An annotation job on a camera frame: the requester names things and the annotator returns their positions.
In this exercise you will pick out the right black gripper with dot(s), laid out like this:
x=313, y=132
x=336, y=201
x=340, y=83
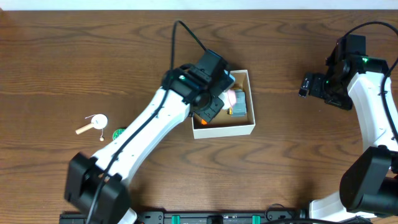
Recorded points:
x=345, y=102

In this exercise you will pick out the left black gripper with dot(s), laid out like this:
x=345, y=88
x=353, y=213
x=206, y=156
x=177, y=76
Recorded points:
x=224, y=80

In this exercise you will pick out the white duck toy pink hat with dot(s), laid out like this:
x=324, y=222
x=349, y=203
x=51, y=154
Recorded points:
x=222, y=118

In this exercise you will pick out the grey yellow toy truck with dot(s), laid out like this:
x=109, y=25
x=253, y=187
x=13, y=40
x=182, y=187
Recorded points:
x=239, y=108

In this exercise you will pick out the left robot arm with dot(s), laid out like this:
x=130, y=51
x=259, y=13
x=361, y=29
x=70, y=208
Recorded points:
x=98, y=186

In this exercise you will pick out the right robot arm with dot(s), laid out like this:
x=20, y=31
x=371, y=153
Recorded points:
x=356, y=81

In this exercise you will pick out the white cardboard box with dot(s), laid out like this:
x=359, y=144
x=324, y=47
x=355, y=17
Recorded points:
x=241, y=126

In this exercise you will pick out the green round spinning top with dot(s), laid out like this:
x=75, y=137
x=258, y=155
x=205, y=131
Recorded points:
x=117, y=133

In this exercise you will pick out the white wooden pellet drum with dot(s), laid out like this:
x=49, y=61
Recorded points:
x=98, y=121

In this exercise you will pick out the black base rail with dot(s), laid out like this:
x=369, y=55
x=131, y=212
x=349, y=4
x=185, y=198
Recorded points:
x=220, y=218

